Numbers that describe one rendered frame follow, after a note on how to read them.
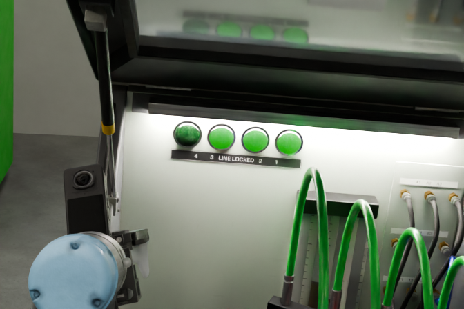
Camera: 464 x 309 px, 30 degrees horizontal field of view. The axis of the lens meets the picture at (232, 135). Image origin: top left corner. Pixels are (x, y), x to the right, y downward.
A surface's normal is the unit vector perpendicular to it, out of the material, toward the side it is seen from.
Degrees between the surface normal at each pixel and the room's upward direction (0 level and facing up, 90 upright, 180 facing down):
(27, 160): 0
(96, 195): 39
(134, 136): 90
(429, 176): 90
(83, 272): 66
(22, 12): 90
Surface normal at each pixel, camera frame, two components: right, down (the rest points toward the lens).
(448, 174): 0.02, 0.35
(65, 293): 0.03, -0.07
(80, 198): -0.05, -0.53
